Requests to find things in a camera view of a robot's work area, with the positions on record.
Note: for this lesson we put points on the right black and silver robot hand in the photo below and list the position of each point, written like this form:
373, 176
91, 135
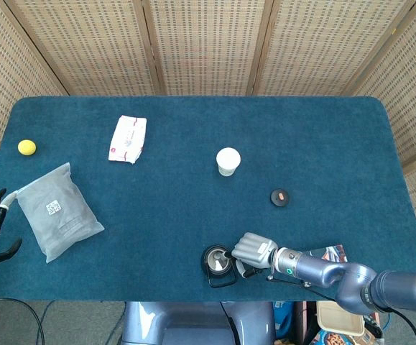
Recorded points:
254, 249

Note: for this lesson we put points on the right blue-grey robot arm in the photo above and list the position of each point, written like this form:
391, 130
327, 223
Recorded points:
315, 269

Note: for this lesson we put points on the black teapot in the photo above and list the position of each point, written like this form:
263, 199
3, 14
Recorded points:
204, 264

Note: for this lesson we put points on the black round lid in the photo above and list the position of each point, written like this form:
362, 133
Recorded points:
277, 199

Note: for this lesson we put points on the dark red-patterned box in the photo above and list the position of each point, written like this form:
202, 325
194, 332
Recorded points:
331, 253

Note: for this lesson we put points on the blue package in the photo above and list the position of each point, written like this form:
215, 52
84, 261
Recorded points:
282, 320

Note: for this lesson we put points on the grey plastic pouch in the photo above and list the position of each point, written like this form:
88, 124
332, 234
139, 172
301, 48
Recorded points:
60, 219

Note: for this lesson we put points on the blue table mat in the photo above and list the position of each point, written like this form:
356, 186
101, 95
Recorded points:
179, 201

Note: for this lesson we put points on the white paper cup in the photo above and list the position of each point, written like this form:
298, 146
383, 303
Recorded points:
228, 158

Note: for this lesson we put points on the blue-grey robot torso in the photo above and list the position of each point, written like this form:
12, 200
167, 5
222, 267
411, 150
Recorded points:
193, 323

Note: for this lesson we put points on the yellow ball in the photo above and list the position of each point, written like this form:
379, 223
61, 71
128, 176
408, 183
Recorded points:
27, 147

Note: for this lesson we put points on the beige tray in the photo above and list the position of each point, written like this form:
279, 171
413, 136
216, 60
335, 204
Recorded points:
337, 318

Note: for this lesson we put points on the printed cookie box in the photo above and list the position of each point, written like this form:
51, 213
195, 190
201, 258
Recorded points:
333, 339

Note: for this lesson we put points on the white tissue pack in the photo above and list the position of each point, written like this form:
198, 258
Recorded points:
126, 140

